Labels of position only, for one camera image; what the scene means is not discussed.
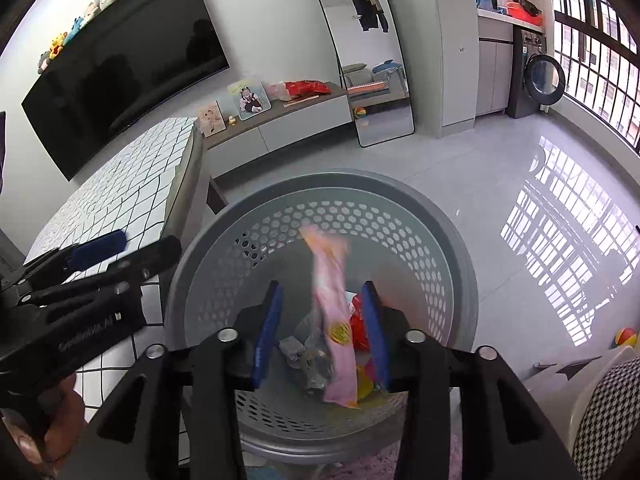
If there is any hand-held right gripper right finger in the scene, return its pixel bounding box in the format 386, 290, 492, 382
360, 280, 583, 480

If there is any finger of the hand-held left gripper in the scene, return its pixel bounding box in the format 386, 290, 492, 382
22, 230, 127, 286
25, 235, 183, 306

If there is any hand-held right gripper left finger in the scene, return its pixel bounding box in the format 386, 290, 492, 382
60, 280, 286, 480

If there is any red plastic bag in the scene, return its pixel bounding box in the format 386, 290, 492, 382
347, 292, 373, 353

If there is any pink snack packet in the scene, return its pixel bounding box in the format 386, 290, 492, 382
299, 224, 360, 408

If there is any clear plastic wrapper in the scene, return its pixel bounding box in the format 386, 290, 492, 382
278, 332, 337, 393

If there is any grey perforated laundry basket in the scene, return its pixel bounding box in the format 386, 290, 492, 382
164, 170, 480, 466

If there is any person's left hand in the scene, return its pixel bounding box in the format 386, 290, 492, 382
10, 372, 87, 466

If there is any bed with checked sheet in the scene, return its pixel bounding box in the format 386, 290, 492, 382
22, 116, 230, 461

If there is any low grey television cabinet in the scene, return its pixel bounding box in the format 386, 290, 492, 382
202, 85, 353, 178

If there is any tall standing mirror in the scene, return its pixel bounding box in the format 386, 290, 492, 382
302, 0, 417, 148

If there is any red bag on cabinet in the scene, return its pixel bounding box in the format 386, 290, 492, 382
284, 80, 332, 101

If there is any houndstooth chair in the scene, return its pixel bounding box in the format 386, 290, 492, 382
522, 345, 640, 480

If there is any colourful ball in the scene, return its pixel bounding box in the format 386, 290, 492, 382
609, 327, 638, 350

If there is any tall white cabinet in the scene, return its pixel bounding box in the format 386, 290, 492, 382
425, 0, 483, 138

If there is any white counter cabinet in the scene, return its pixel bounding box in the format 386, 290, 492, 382
474, 7, 546, 117

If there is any grey washing machine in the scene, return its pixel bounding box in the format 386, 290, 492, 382
505, 25, 567, 120

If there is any red plastic basin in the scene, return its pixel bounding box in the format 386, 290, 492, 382
506, 0, 545, 27

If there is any barred window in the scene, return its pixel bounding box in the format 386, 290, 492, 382
542, 0, 640, 153

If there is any black wall television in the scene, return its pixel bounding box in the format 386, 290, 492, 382
21, 0, 231, 182

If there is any baby photo frame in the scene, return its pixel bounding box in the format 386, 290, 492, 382
227, 76, 272, 122

